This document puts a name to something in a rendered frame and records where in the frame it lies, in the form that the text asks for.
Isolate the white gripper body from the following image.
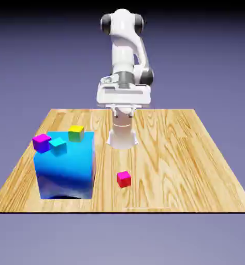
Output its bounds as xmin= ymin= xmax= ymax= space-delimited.
xmin=96 ymin=82 xmax=152 ymax=109

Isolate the small yellow cube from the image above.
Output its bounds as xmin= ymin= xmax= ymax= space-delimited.
xmin=68 ymin=125 xmax=85 ymax=143

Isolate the small cyan cube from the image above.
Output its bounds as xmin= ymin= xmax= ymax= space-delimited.
xmin=49 ymin=137 xmax=68 ymax=157

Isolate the small red cube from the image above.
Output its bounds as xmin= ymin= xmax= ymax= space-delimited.
xmin=116 ymin=170 xmax=132 ymax=188

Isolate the small magenta cube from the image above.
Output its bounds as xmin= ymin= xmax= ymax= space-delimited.
xmin=32 ymin=133 xmax=52 ymax=154

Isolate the large blue box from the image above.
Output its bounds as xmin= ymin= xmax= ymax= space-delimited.
xmin=33 ymin=131 xmax=96 ymax=200

